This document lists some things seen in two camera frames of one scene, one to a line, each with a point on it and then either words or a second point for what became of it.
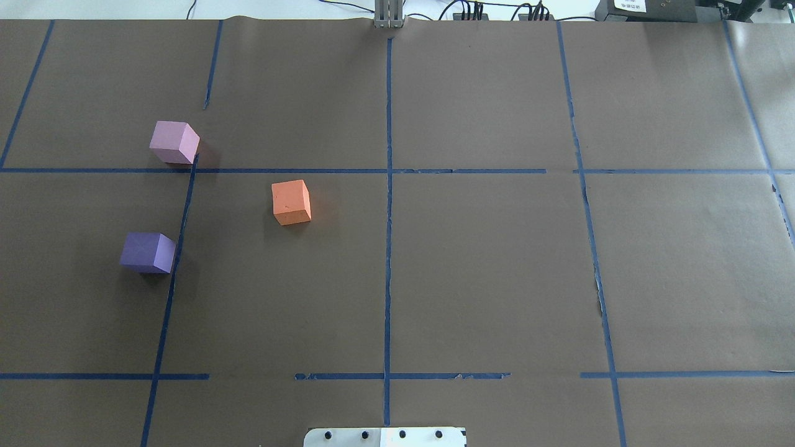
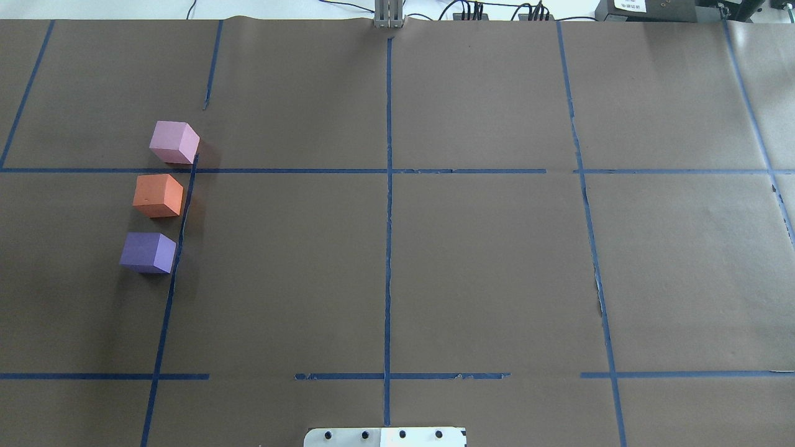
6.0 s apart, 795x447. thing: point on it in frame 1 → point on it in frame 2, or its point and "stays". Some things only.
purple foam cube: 148,252 stays
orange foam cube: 291,202 → 158,195
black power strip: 458,17 stays
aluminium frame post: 388,13 stays
